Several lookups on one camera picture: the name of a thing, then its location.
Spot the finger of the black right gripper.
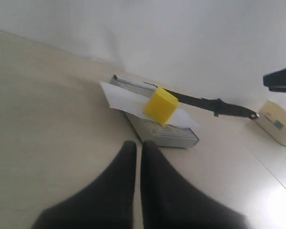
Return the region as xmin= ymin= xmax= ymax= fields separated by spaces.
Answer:
xmin=263 ymin=68 xmax=286 ymax=93

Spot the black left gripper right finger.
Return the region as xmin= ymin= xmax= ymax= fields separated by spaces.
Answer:
xmin=140 ymin=141 xmax=249 ymax=229

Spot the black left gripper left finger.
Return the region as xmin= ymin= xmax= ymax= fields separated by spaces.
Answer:
xmin=32 ymin=141 xmax=137 ymax=229

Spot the black cutter blade arm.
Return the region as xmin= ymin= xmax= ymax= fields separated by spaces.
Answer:
xmin=165 ymin=89 xmax=259 ymax=120

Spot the yellow cube block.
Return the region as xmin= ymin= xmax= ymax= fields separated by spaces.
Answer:
xmin=143 ymin=87 xmax=178 ymax=125

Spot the white paper sheet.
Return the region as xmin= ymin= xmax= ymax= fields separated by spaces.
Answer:
xmin=100 ymin=82 xmax=199 ymax=129

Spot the grey paper cutter base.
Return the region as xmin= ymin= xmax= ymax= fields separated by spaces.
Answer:
xmin=110 ymin=74 xmax=199 ymax=148

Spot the beige box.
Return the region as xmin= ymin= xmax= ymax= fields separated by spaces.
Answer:
xmin=255 ymin=100 xmax=286 ymax=146

